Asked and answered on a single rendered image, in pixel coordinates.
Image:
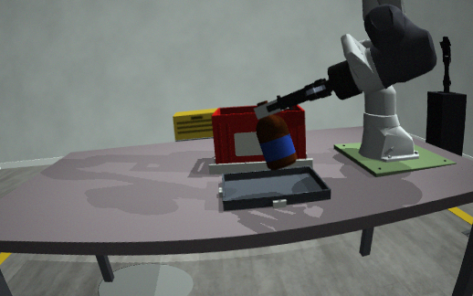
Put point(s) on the red crate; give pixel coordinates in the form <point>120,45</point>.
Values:
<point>235,137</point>

